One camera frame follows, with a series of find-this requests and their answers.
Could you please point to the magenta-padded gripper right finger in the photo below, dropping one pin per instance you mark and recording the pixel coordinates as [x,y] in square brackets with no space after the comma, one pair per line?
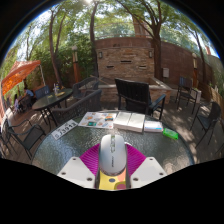
[148,171]

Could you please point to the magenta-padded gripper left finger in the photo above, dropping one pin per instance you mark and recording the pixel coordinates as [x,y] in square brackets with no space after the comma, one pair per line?
[76,171]

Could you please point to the white computer mouse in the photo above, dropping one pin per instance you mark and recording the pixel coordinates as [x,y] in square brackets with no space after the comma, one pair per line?
[112,155]

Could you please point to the yellow duck-shaped mouse pad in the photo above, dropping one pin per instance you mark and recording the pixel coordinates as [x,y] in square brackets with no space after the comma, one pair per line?
[111,182]

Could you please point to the white number plate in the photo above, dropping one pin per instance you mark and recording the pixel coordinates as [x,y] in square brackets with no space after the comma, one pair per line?
[64,129]

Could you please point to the green box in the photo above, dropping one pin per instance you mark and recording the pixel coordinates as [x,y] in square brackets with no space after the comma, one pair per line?
[170,133]

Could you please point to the small white box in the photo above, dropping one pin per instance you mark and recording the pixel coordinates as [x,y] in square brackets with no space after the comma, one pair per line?
[153,126]

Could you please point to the white open book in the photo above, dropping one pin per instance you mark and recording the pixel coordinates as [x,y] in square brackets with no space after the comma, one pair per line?
[130,121]

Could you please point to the colourful printed sheet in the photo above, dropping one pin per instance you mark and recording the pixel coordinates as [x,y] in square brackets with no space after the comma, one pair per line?
[97,120]

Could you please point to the black mesh chair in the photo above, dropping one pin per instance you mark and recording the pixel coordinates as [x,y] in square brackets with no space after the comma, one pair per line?
[31,135]
[210,116]

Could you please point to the dark wicker chair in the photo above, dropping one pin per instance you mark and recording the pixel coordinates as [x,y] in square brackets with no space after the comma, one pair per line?
[85,85]
[78,108]

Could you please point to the round glass side table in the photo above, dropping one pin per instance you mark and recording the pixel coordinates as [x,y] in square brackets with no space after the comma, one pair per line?
[51,100]

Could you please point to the black slatted chair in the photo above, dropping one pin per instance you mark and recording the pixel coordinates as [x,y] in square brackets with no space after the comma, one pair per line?
[133,93]

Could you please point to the blue chair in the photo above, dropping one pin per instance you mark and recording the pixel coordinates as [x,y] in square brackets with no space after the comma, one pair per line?
[185,85]
[42,91]

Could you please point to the white bin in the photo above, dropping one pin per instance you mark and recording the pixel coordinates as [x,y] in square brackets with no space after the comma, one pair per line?
[196,95]

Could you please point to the person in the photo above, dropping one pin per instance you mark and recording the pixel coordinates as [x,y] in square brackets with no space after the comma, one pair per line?
[29,92]

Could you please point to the grey electrical box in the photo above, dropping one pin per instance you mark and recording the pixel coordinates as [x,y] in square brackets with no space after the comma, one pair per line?
[165,72]

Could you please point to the orange canopy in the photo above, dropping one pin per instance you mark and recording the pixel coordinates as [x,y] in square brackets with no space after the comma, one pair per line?
[20,73]

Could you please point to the stone fireplace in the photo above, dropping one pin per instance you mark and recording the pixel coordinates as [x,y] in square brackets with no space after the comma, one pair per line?
[126,60]

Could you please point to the large branching tree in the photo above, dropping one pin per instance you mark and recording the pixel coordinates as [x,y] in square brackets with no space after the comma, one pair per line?
[157,50]

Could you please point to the forked thin tree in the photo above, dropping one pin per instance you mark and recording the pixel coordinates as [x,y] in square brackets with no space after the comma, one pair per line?
[53,50]

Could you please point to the thin tree by fence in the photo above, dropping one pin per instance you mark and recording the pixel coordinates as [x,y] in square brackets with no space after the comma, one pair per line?
[201,56]

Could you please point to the slim curved tree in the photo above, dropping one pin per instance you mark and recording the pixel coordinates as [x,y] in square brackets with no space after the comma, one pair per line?
[93,40]

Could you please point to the wooden lamp post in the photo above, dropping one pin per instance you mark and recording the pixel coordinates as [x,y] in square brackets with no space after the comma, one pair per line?
[194,70]
[75,65]

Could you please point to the wall lantern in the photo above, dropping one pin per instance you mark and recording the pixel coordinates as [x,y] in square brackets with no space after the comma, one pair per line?
[100,55]
[150,54]

